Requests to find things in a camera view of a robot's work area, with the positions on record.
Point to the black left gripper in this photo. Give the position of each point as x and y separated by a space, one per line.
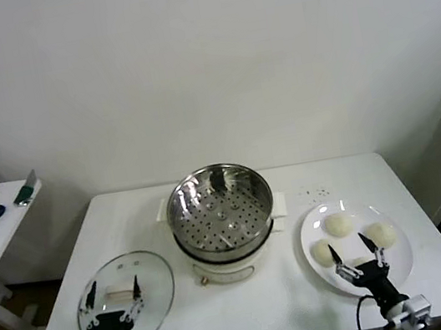
108 324

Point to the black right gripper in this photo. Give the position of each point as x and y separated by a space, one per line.
372 277

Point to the white steamed baozi bun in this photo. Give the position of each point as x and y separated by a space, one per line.
359 262
321 253
338 225
382 234

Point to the round glass pot lid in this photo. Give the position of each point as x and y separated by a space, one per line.
150 278

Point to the perforated steel steamer basket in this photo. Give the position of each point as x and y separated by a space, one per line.
191 204

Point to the white round plate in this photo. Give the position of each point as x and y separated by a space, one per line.
313 227

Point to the dark crumb scatter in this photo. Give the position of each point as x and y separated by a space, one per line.
323 190

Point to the white side desk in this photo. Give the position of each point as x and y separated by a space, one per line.
1 248

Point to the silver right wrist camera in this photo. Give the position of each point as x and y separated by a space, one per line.
417 307

